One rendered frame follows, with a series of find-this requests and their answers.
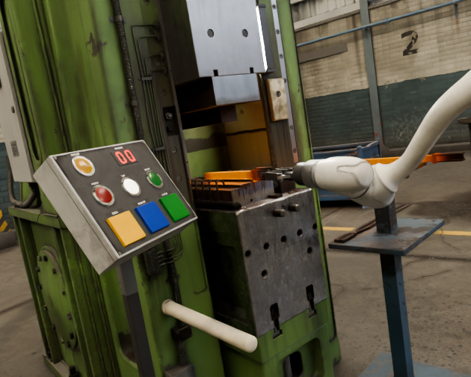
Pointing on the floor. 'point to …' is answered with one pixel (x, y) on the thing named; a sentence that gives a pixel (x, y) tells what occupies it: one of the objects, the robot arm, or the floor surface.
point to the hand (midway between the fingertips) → (265, 173)
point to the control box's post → (135, 318)
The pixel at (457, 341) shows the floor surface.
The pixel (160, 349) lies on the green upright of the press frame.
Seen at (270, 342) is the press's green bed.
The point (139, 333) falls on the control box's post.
